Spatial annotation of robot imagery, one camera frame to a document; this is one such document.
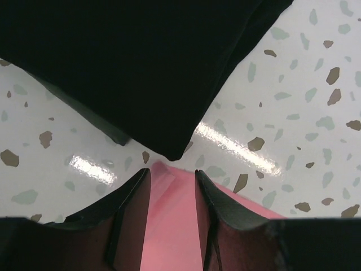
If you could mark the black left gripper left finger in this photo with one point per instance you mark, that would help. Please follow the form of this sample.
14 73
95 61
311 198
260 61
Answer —
107 235

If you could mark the pink t-shirt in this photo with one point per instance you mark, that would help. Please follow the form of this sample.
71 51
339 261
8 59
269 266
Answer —
180 234

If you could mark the dark green folded t-shirt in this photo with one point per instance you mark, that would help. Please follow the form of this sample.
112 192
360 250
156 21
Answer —
114 133

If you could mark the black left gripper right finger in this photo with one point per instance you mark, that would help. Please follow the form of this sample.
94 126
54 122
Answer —
305 243

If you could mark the black folded t-shirt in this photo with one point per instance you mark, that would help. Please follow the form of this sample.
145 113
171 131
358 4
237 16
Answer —
150 68

